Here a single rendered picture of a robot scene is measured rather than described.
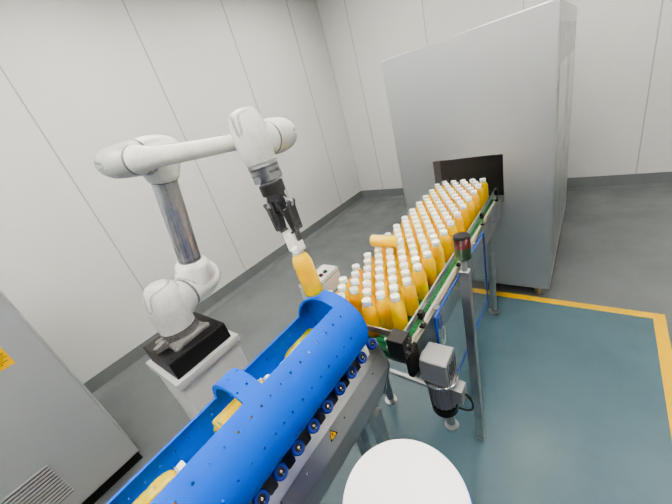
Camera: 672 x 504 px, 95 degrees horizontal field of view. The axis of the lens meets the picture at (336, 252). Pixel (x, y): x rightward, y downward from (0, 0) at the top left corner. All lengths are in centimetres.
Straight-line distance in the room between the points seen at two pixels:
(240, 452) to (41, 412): 177
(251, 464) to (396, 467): 35
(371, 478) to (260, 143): 90
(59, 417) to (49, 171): 200
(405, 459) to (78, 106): 360
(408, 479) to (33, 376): 207
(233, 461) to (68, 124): 326
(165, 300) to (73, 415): 127
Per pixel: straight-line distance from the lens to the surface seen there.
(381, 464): 92
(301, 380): 97
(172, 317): 150
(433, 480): 89
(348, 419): 122
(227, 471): 91
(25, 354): 241
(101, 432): 270
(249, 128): 94
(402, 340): 121
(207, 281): 160
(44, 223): 359
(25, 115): 367
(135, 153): 124
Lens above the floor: 183
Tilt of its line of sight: 25 degrees down
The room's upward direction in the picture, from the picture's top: 17 degrees counter-clockwise
